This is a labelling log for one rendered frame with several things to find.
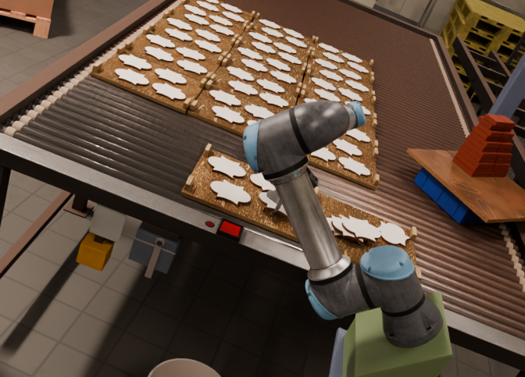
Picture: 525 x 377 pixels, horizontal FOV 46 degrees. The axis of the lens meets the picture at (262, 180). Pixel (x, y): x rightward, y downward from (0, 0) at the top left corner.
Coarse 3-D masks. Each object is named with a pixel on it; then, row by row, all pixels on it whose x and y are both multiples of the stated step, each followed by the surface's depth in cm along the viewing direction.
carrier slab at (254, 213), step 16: (208, 176) 212; (224, 176) 216; (192, 192) 200; (208, 192) 204; (256, 192) 215; (224, 208) 199; (240, 208) 202; (256, 208) 206; (256, 224) 200; (272, 224) 201; (288, 224) 205
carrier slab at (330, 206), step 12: (324, 204) 225; (336, 204) 229; (336, 216) 221; (360, 216) 227; (372, 216) 230; (336, 240) 207; (348, 240) 210; (408, 240) 225; (348, 252) 204; (360, 252) 206; (408, 252) 218
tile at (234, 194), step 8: (216, 184) 208; (224, 184) 210; (232, 184) 211; (216, 192) 204; (224, 192) 205; (232, 192) 207; (240, 192) 209; (224, 200) 203; (232, 200) 203; (240, 200) 205; (248, 200) 207
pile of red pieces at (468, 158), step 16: (480, 128) 268; (496, 128) 267; (464, 144) 274; (480, 144) 268; (496, 144) 269; (512, 144) 276; (464, 160) 274; (480, 160) 268; (496, 160) 274; (480, 176) 275; (496, 176) 281
